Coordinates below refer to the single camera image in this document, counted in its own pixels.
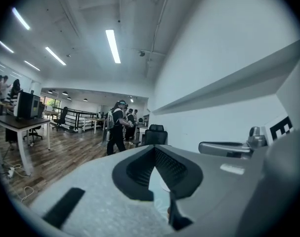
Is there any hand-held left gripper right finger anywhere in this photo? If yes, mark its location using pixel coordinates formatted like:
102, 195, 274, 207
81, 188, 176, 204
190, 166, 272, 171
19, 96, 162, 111
154, 144, 267, 237

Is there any ceiling strip light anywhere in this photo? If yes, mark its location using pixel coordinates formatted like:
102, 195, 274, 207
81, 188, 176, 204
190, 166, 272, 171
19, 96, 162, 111
44, 46, 67, 66
11, 7, 31, 31
0, 39, 15, 54
105, 29, 122, 64
24, 60, 41, 72

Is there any black box machine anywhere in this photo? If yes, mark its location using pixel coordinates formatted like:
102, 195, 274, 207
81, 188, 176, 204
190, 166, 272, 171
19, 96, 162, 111
13, 90, 41, 120

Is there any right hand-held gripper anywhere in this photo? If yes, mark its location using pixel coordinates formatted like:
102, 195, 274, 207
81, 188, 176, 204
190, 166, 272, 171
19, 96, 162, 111
198, 116, 295, 159

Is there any black office chair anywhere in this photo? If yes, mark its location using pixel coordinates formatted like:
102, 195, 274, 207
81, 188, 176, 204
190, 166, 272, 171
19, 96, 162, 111
140, 123, 169, 148
52, 106, 69, 132
23, 125, 43, 143

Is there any black metal railing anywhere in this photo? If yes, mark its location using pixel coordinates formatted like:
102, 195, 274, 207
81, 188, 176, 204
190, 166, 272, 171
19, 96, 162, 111
65, 108, 99, 131

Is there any white table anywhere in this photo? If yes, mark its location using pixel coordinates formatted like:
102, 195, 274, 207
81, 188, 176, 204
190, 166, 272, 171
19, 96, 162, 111
82, 117, 106, 134

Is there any white floor cable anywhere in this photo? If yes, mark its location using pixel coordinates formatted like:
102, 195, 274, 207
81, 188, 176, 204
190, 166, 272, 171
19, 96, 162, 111
20, 186, 35, 203

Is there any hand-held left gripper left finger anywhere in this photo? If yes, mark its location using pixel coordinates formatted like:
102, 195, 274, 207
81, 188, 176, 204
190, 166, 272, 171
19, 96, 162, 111
30, 144, 175, 237

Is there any light wooden table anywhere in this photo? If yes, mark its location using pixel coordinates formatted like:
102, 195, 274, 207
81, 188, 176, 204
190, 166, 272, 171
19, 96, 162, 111
42, 110, 59, 120

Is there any dark desk with white legs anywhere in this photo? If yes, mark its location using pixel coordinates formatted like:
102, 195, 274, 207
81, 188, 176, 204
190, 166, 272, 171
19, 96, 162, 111
0, 114, 52, 177

